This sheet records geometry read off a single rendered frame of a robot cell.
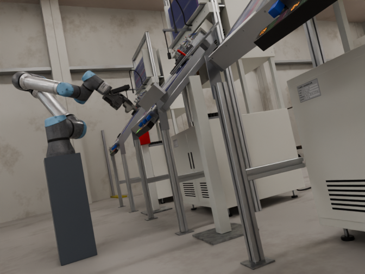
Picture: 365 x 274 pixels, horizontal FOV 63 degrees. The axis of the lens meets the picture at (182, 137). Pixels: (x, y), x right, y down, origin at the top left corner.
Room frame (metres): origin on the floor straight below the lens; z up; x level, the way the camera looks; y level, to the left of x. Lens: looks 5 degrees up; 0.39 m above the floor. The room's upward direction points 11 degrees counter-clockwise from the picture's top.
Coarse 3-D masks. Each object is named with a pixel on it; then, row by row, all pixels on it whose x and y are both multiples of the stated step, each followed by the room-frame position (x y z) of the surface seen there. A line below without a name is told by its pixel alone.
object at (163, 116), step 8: (200, 0) 1.89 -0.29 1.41; (208, 0) 1.91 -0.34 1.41; (216, 0) 1.93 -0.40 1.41; (168, 8) 2.44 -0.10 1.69; (200, 8) 1.94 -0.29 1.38; (168, 16) 2.43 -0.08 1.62; (192, 16) 2.04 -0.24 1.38; (168, 24) 2.43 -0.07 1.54; (184, 32) 2.27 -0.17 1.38; (176, 40) 2.39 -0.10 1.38; (168, 48) 2.53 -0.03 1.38; (160, 104) 1.70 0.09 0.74; (160, 112) 1.70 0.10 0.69; (160, 120) 1.70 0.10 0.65; (168, 128) 1.71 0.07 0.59; (136, 136) 2.44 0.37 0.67; (160, 176) 2.44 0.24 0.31; (168, 176) 2.48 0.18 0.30; (184, 176) 1.73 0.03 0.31; (192, 176) 1.76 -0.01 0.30; (200, 176) 1.77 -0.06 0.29; (176, 232) 1.75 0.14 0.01
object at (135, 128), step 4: (148, 112) 1.82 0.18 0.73; (152, 112) 1.77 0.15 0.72; (144, 116) 1.91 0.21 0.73; (152, 116) 1.84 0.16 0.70; (156, 116) 1.79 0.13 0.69; (140, 120) 2.03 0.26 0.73; (152, 120) 1.89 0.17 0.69; (136, 124) 2.16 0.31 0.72; (132, 128) 2.31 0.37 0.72; (136, 128) 2.25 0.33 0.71
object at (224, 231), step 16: (192, 80) 1.50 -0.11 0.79; (192, 96) 1.50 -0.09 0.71; (192, 112) 1.54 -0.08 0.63; (208, 128) 1.51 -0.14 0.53; (208, 144) 1.51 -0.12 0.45; (208, 160) 1.50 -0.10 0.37; (208, 176) 1.51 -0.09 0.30; (208, 192) 1.55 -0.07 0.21; (224, 208) 1.51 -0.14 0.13; (224, 224) 1.51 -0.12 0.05; (208, 240) 1.43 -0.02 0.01; (224, 240) 1.39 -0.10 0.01
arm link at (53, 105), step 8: (40, 96) 1.80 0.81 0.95; (48, 96) 1.80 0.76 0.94; (48, 104) 1.78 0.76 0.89; (56, 104) 1.78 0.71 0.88; (56, 112) 1.77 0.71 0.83; (64, 112) 1.77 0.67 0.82; (72, 120) 1.73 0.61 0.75; (80, 120) 1.82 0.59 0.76; (80, 128) 1.76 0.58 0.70; (72, 136) 1.73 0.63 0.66; (80, 136) 1.79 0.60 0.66
